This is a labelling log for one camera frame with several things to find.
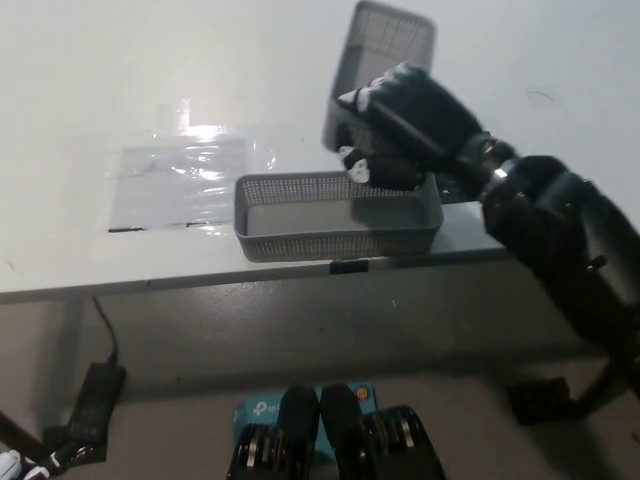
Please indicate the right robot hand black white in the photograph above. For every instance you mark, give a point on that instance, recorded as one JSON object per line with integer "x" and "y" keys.
{"x": 425, "y": 115}

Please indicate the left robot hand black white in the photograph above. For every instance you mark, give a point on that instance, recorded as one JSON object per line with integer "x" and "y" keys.
{"x": 10, "y": 465}

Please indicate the grey perforated plastic basket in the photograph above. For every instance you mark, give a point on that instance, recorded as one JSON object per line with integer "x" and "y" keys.
{"x": 310, "y": 245}
{"x": 380, "y": 30}

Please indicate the teal router box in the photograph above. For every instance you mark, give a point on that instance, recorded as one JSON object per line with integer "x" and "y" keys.
{"x": 260, "y": 410}

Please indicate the left robot body block black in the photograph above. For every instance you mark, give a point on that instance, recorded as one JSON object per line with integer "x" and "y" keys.
{"x": 282, "y": 440}

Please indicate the black floor plate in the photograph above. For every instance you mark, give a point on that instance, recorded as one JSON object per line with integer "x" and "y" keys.
{"x": 90, "y": 445}

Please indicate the black power adapter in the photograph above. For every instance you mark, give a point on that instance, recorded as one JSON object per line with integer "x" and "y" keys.
{"x": 97, "y": 400}

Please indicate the clear plastic sheet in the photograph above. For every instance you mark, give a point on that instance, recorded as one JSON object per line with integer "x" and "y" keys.
{"x": 175, "y": 185}

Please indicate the thin black tape strip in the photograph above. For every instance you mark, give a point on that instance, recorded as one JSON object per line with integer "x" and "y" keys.
{"x": 126, "y": 230}

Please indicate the black table foot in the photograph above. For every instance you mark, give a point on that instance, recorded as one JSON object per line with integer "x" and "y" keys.
{"x": 540, "y": 400}

